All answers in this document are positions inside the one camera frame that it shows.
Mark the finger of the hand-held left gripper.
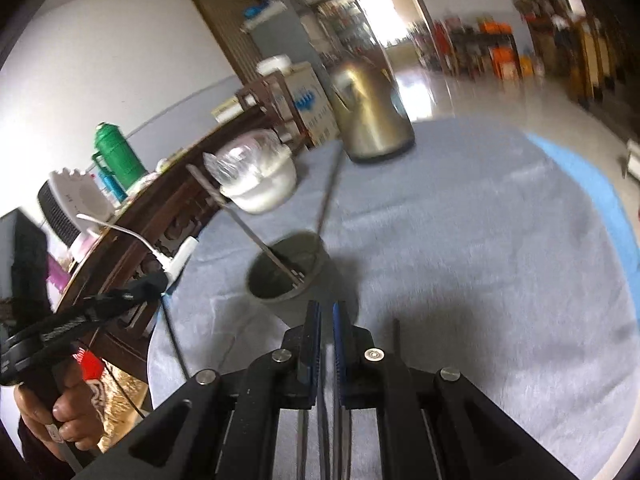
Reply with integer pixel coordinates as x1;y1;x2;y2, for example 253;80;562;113
95;271;169;312

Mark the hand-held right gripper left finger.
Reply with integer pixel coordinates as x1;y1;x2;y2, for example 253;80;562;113
67;300;322;480

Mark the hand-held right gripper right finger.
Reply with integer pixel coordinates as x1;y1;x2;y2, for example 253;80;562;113
333;301;581;480

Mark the metal utensil cup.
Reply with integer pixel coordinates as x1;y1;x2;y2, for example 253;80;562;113
246;231;331;317

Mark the person's left hand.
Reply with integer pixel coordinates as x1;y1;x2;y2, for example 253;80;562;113
14;360;104;455

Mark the white power plug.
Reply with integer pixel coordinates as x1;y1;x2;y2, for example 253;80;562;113
160;237;198;282

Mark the black panel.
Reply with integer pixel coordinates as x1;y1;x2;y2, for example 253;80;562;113
0;209;49;333

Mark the carved dark wooden cabinet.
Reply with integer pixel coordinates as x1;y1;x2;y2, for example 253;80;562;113
50;105;273;376

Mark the blue bottle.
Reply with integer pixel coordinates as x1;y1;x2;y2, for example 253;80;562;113
97;170;128;207

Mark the white electric heater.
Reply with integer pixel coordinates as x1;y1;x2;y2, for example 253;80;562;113
37;169;121;251

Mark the green thermos flask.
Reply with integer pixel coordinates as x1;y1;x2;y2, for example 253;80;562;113
91;122;148;193

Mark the white bowl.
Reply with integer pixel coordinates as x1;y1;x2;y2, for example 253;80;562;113
220;152;298;213

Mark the clear plastic bag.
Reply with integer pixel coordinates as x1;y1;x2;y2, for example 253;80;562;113
202;129;291;191

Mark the grey tablecloth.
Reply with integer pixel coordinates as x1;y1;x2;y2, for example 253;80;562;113
147;115;633;480

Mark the small white chest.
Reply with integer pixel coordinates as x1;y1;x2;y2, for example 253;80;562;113
212;97;247;123

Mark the wooden chair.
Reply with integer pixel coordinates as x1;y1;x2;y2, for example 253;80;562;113
235;72;301;133

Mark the bronze electric kettle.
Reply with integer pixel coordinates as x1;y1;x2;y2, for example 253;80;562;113
330;57;417;163

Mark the white box with blue print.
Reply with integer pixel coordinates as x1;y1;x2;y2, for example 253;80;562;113
280;62;342;148

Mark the brown striped door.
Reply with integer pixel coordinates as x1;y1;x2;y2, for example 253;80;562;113
185;0;266;86

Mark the grey refrigerator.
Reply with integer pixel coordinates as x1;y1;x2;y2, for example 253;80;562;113
247;0;331;86

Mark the blue cloth under tablecloth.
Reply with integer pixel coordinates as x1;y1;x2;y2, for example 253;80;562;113
525;132;637;321

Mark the orange box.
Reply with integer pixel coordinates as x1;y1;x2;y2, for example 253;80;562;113
490;45;522;79

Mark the dark wooden table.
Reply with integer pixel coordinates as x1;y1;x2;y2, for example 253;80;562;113
440;20;523;78

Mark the white step stool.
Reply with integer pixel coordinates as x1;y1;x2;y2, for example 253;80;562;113
620;140;640;182

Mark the white cable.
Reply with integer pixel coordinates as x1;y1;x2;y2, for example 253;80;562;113
76;213;168;263

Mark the thin black cord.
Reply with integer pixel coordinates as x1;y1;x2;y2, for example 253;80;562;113
160;292;192;381

